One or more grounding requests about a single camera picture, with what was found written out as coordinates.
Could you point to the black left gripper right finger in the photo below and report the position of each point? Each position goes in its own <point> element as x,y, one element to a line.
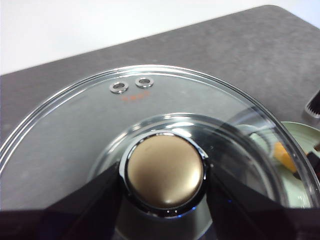
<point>250,220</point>

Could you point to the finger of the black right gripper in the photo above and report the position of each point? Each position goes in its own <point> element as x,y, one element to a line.
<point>313,107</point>
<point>315,165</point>

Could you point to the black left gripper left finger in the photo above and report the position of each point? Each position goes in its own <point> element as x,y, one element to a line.
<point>75,220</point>

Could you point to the yellow corn cob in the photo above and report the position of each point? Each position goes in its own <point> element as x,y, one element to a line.
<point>283,157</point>

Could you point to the glass lid with green knob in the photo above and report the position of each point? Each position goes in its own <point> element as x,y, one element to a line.
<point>75,125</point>

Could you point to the pale green round plate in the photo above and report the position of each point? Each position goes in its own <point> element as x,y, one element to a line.
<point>305,133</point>

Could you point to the pale green electric steamer pot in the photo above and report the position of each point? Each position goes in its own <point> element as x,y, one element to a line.
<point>232,150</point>

